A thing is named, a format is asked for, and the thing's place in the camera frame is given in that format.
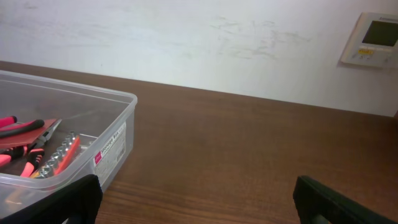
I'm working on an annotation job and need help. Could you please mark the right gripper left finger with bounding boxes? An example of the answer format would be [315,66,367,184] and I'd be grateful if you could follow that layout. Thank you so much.
[1,174,103,224]

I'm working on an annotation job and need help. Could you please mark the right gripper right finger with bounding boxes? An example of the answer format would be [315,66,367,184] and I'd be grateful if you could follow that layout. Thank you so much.
[293,175,397,224]

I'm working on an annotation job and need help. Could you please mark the orange socket rail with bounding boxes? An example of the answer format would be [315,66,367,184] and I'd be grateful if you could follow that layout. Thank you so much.
[30,131,80,179]

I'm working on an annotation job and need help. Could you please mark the orange black long-nose pliers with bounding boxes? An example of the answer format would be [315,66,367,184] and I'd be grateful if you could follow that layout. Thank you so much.
[1,119,62,177]

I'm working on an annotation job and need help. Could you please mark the small red cutting pliers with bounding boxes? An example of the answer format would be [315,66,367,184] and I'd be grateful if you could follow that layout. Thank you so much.
[1,116,45,138]

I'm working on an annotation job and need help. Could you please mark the clear screwdriver bit case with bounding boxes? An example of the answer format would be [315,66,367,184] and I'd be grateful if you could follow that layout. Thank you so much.
[32,134,96,174]

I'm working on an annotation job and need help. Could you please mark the clear plastic container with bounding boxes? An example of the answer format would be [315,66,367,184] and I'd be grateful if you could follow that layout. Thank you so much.
[1,71,137,217]

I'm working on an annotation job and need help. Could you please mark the white wall control panel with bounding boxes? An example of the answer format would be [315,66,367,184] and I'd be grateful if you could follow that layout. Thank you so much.
[340,12,397,68]

